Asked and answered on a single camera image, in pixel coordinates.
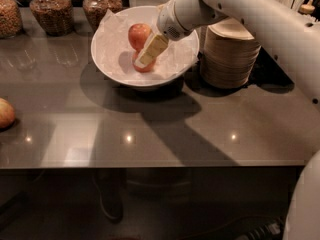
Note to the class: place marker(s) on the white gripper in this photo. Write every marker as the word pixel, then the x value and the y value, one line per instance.
pixel 167 23

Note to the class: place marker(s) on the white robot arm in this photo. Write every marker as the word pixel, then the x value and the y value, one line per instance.
pixel 292 40

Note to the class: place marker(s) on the upper red apple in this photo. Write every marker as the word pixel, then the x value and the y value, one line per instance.
pixel 138 34

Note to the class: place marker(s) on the red apple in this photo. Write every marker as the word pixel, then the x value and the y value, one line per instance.
pixel 144 69
pixel 138 34

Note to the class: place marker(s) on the lower red apple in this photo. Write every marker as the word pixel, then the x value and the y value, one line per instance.
pixel 144 69

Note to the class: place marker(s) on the white bowl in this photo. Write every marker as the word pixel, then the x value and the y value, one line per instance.
pixel 110 67

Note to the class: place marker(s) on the apple on table left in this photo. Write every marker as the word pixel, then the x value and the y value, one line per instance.
pixel 7 114

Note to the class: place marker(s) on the white paper liner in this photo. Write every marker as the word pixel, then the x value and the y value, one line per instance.
pixel 110 44

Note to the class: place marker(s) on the right glass jar of granola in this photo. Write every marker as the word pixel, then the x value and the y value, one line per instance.
pixel 95 10

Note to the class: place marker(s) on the glass jar of granola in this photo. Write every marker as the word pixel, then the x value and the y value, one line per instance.
pixel 54 16
pixel 95 10

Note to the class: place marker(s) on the front stack of paper bowls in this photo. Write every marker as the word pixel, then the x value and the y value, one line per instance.
pixel 229 54

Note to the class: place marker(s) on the middle glass jar of granola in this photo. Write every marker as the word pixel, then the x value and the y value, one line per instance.
pixel 54 16

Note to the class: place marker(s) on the black cutlery holder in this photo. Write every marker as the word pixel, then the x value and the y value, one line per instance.
pixel 267 75

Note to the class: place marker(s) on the left glass jar of nuts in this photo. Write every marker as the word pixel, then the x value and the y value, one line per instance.
pixel 10 19

